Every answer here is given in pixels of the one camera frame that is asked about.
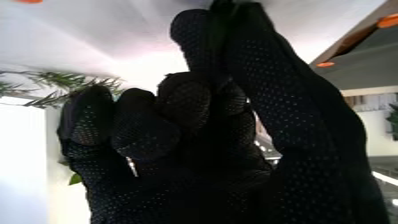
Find green sprig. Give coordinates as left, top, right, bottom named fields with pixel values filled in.
left=0, top=69, right=126, bottom=110

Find dark mat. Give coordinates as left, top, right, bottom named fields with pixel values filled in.
left=327, top=24, right=398, bottom=90

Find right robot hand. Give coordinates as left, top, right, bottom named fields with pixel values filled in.
left=57, top=0, right=393, bottom=224

